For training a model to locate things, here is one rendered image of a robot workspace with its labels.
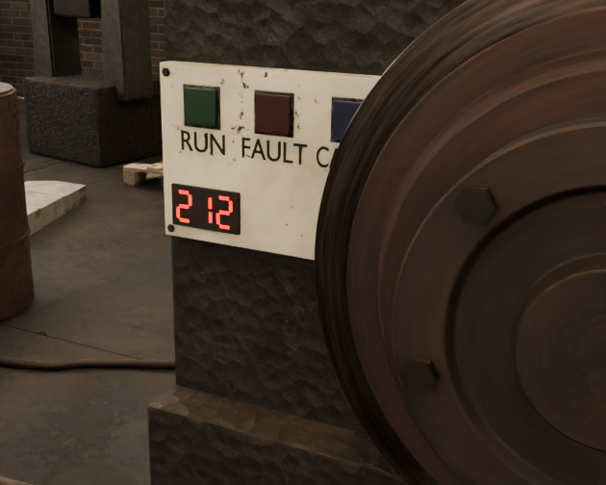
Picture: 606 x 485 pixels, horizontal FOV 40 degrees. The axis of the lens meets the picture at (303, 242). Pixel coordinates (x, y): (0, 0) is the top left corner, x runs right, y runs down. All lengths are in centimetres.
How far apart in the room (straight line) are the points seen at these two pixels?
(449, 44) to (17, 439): 223
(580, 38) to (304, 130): 32
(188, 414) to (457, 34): 52
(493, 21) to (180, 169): 40
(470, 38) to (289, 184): 29
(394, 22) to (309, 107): 11
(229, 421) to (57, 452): 169
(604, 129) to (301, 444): 50
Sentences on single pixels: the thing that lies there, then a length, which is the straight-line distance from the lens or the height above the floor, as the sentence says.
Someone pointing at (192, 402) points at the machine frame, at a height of 87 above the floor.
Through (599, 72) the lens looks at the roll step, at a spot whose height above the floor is 127.
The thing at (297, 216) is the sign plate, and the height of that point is 110.
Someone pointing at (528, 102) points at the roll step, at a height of 125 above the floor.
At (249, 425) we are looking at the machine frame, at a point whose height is 87.
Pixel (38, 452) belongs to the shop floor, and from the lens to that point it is 258.
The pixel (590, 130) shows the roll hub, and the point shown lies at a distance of 49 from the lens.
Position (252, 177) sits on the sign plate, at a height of 114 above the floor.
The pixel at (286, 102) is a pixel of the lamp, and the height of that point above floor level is 121.
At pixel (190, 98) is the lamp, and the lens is 84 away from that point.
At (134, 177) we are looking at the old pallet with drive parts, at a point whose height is 6.
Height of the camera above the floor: 133
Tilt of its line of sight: 18 degrees down
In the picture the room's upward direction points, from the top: 1 degrees clockwise
